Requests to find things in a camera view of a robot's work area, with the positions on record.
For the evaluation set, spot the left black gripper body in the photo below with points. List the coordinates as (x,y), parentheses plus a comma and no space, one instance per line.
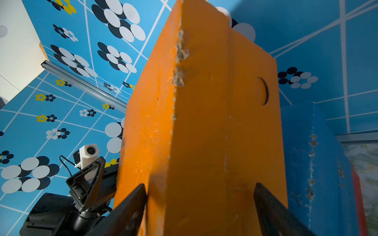
(107,191)

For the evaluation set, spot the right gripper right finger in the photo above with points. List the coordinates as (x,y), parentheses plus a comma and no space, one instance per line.
(274,218)

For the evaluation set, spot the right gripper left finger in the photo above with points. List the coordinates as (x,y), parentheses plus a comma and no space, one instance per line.
(126,218)

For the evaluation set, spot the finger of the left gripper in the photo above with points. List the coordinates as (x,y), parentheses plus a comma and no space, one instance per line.
(84,186)

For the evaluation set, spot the blue shoebox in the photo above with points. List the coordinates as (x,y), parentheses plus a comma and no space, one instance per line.
(318,174)

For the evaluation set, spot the orange shoebox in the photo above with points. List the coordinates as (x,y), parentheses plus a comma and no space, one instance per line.
(202,128)

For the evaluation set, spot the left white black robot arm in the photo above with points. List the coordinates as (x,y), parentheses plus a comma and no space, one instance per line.
(57,215)

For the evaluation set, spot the red shoebox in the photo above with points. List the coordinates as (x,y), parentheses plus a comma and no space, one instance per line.
(362,224)

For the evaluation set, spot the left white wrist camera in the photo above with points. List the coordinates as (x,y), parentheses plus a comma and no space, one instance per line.
(86,155)

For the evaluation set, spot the left aluminium corner post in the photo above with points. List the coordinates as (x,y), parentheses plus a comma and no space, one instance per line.
(84,85)

